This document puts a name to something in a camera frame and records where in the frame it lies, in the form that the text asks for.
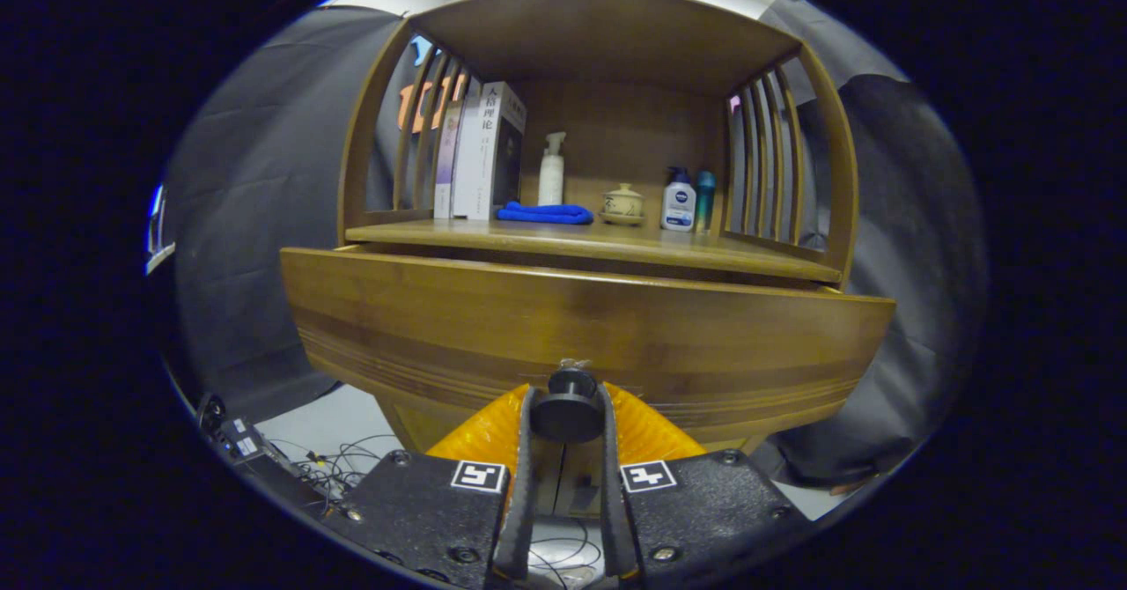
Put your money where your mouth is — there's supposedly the white book with dark cover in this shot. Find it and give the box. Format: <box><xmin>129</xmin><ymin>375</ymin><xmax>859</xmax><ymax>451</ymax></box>
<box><xmin>467</xmin><ymin>81</ymin><xmax>527</xmax><ymax>221</ymax></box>

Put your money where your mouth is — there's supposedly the wooden cabinet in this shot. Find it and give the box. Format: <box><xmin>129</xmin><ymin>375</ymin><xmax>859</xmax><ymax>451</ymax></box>
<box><xmin>280</xmin><ymin>0</ymin><xmax>897</xmax><ymax>520</ymax></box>

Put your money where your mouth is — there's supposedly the black power strip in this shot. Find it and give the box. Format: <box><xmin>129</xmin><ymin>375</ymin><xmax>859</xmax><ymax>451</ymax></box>
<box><xmin>211</xmin><ymin>409</ymin><xmax>291</xmax><ymax>485</ymax></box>

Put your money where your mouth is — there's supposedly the computer monitor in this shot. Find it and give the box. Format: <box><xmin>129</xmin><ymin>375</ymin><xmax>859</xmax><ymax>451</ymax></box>
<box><xmin>146</xmin><ymin>183</ymin><xmax>177</xmax><ymax>276</ymax></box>

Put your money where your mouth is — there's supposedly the thin white book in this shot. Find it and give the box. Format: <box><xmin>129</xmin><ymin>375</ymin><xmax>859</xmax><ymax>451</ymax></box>
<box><xmin>451</xmin><ymin>97</ymin><xmax>482</xmax><ymax>219</ymax></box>

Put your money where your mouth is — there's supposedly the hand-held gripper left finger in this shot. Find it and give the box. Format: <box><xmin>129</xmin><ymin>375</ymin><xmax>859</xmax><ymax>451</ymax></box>
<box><xmin>328</xmin><ymin>383</ymin><xmax>538</xmax><ymax>587</ymax></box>

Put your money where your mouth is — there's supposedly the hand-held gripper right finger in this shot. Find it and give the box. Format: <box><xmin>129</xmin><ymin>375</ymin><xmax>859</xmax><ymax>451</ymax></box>
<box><xmin>597</xmin><ymin>382</ymin><xmax>809</xmax><ymax>582</ymax></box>

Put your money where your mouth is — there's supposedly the purple book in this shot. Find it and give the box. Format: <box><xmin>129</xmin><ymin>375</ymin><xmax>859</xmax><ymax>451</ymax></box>
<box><xmin>433</xmin><ymin>101</ymin><xmax>463</xmax><ymax>219</ymax></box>

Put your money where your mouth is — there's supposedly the white bottle with blue cap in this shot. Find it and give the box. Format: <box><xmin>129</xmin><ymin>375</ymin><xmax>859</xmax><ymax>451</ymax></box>
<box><xmin>660</xmin><ymin>166</ymin><xmax>697</xmax><ymax>232</ymax></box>

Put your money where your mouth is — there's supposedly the wooden countertop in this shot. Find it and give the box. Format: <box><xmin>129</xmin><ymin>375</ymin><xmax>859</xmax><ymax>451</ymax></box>
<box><xmin>345</xmin><ymin>218</ymin><xmax>843</xmax><ymax>284</ymax></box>

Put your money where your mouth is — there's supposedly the teal slim bottle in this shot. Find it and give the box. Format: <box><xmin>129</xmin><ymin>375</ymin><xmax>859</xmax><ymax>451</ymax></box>
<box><xmin>695</xmin><ymin>171</ymin><xmax>717</xmax><ymax>235</ymax></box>

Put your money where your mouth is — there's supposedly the cream lidded teacup with saucer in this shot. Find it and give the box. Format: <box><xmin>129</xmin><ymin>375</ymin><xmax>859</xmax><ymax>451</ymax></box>
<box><xmin>599</xmin><ymin>183</ymin><xmax>648</xmax><ymax>227</ymax></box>

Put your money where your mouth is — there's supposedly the blue folded cloth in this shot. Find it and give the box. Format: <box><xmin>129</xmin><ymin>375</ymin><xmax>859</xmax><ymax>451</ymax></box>
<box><xmin>496</xmin><ymin>202</ymin><xmax>594</xmax><ymax>225</ymax></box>

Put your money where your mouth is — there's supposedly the white pump bottle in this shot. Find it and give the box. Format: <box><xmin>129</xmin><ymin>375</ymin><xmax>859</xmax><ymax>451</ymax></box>
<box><xmin>538</xmin><ymin>131</ymin><xmax>567</xmax><ymax>207</ymax></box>

